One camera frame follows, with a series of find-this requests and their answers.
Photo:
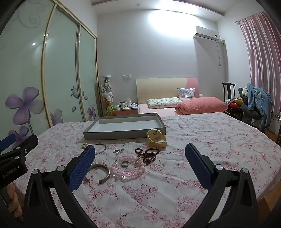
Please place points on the cream and pink headboard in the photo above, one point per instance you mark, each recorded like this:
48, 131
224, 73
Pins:
160, 87

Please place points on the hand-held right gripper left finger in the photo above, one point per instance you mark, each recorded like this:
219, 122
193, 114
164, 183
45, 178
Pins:
80, 170

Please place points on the red and yellow toy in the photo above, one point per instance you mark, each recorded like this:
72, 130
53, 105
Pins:
236, 103

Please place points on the grey chair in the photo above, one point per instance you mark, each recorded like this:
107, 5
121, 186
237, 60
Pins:
248, 114

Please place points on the pink curtain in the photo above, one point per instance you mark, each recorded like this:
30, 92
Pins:
261, 48

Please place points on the dark wooden chair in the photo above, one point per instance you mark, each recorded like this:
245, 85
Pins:
228, 92

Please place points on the wide silver cuff bangle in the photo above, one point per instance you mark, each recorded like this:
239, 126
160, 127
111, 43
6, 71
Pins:
105, 170

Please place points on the pearl earrings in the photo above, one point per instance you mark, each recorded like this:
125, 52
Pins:
83, 146

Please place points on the folded pink quilt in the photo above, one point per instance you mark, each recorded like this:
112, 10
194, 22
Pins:
200, 106

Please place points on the column of plush toys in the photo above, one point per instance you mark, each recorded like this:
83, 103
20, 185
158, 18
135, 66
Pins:
108, 96

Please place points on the lilac floral pillow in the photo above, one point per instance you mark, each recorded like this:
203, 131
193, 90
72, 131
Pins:
186, 93

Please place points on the grey cardboard tray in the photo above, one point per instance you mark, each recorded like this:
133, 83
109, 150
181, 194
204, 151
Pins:
125, 126

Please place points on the curtain rod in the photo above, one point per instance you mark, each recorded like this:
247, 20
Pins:
248, 17

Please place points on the pink bed mattress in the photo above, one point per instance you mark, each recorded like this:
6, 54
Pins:
153, 110

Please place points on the pink nightstand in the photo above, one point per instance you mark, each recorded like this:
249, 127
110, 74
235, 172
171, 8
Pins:
126, 111

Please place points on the floral sliding-door wardrobe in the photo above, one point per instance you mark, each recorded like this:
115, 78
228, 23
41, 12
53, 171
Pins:
59, 72

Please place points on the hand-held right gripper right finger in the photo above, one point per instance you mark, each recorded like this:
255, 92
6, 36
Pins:
198, 166

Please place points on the white air conditioner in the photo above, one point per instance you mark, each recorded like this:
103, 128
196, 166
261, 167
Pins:
206, 34

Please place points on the floral bed sheet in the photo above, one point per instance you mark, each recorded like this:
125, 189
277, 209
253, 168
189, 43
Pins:
175, 197

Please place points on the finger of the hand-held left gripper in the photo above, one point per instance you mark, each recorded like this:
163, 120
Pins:
28, 142
7, 140

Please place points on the yellow hair claw clip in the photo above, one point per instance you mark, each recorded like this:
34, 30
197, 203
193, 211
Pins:
154, 140

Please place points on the thin silver bangle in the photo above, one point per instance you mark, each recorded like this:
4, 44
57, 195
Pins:
105, 148

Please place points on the white patterned pillow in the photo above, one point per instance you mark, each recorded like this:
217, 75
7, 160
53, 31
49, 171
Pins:
163, 102

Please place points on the person's left hand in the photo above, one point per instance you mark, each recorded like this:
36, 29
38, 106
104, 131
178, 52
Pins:
15, 197

